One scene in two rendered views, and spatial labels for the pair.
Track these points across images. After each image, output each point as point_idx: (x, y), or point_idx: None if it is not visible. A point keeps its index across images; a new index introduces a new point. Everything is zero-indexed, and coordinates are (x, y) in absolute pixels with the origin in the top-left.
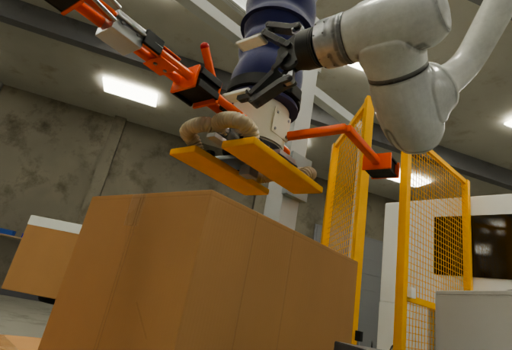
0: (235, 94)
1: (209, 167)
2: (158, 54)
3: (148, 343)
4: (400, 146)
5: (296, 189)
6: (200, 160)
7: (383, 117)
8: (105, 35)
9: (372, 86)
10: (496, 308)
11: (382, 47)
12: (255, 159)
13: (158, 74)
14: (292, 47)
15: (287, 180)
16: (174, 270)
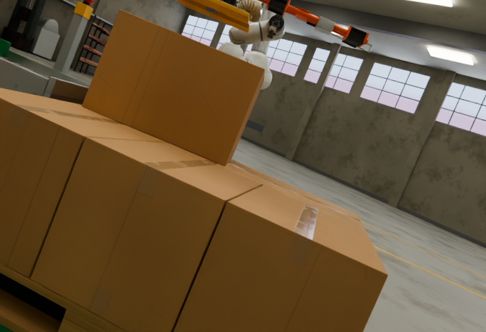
0: (274, 30)
1: (225, 11)
2: (307, 23)
3: (243, 129)
4: (237, 43)
5: (185, 3)
6: (236, 16)
7: (249, 41)
8: (327, 32)
9: (259, 37)
10: None
11: (273, 40)
12: (231, 23)
13: (297, 14)
14: (279, 21)
15: (201, 11)
16: (252, 107)
